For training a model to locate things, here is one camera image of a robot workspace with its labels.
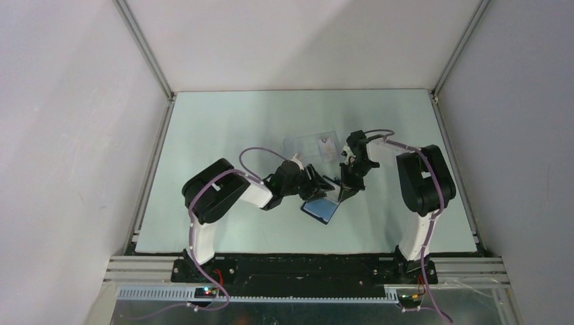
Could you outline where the credit card in box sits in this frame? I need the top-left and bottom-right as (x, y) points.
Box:
(317, 137), (338, 163)

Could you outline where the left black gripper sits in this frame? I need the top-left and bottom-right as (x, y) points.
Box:
(281, 163), (334, 202)

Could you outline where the left aluminium frame post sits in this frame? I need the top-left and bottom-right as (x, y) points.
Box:
(112, 0), (175, 101)

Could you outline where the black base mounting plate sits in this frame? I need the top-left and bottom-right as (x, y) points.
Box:
(171, 253), (438, 299)

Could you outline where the left controller board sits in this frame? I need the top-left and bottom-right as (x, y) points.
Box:
(194, 287), (219, 299)

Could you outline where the right aluminium frame post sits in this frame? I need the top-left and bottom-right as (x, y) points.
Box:
(431, 0), (491, 98)

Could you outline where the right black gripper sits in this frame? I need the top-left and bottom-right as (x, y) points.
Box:
(338, 160), (376, 202)

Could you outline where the blue leather card holder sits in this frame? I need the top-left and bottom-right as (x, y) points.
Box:
(300, 176), (341, 225)

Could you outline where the right controller board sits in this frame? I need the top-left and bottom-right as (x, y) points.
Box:
(397, 294), (424, 312)

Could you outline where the grey slotted cable duct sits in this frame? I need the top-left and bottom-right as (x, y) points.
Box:
(117, 286), (400, 304)

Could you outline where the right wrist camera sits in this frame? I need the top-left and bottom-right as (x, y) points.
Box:
(341, 145), (355, 158)

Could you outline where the aluminium frame post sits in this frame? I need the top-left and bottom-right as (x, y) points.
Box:
(431, 0), (491, 98)
(112, 0), (175, 101)

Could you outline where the controller board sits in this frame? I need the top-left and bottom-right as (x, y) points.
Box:
(194, 287), (219, 299)
(397, 294), (424, 312)

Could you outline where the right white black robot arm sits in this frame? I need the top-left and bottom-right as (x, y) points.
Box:
(338, 129), (456, 283)

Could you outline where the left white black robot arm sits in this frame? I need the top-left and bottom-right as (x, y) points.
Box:
(181, 158), (340, 282)

